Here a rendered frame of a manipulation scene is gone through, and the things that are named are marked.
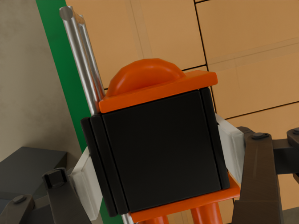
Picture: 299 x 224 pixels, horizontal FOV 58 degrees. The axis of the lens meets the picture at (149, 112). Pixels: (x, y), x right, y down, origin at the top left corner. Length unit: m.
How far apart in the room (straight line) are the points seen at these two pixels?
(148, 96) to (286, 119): 0.92
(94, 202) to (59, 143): 1.42
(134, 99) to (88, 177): 0.05
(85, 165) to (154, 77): 0.07
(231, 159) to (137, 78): 0.08
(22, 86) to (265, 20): 1.20
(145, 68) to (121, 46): 0.73
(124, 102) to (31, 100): 1.42
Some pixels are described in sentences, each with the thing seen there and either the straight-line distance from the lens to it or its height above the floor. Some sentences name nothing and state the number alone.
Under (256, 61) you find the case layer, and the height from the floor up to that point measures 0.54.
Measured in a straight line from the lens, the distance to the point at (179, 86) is 0.16.
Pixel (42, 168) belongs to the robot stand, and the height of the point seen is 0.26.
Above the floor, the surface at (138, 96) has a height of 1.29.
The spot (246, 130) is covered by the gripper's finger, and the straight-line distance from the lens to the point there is 0.18.
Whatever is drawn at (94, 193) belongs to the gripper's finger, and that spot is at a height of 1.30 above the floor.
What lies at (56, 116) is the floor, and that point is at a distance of 1.55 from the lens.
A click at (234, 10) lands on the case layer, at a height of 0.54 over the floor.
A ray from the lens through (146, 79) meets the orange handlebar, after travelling 0.18.
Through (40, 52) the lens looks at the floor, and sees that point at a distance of 1.54.
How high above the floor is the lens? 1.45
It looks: 79 degrees down
